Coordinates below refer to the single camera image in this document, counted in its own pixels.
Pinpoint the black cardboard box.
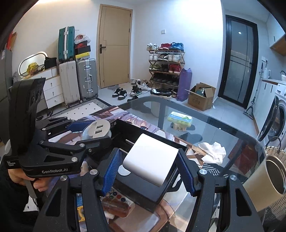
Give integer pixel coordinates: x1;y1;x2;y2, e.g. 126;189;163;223
84;118;193;213

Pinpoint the green tissue pack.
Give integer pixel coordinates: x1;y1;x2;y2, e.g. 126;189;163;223
167;111;193;127

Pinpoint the silver suitcase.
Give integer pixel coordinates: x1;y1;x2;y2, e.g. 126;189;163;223
76;59;98;102

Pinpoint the white power adapter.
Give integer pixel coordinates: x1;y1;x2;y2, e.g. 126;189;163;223
123;134;178;186

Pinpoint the shoe rack with shoes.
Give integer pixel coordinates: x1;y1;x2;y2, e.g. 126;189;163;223
146;42;185;89

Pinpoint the white washing machine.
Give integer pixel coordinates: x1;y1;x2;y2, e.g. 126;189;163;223
257;81;285;147

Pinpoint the amber handle screwdriver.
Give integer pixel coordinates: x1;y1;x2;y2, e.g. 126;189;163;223
101;197;131;218

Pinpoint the black framed glass door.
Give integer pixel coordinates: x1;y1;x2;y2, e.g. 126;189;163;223
218;15;259;109

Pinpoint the open cardboard box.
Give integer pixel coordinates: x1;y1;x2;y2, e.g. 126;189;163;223
186;82;216;111

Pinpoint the white suitcase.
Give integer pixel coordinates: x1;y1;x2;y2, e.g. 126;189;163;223
59;60;80;105

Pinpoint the white crumpled cloth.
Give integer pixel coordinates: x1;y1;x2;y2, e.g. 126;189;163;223
198;142;226;165

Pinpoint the green suitcase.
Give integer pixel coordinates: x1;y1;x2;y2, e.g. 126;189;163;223
58;26;75;63

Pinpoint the wooden entrance door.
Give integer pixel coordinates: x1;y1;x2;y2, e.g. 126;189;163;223
97;4;133;88

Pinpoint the purple bag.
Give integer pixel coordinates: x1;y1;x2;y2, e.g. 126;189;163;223
176;68;193;102

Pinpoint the anime print desk mat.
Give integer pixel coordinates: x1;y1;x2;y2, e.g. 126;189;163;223
47;105;202;232

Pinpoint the white remote control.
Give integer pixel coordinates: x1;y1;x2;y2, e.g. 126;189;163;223
101;188;135;220

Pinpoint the white drawer cabinet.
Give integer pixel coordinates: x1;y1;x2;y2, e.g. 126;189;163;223
21;66;64;112

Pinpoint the beige cylindrical tumbler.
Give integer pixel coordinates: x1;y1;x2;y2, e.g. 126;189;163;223
243;156;285;212

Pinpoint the wicker basket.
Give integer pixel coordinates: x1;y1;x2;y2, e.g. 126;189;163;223
264;136;285;229

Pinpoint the person's left hand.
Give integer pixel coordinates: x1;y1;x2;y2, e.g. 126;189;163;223
8;169;52;192

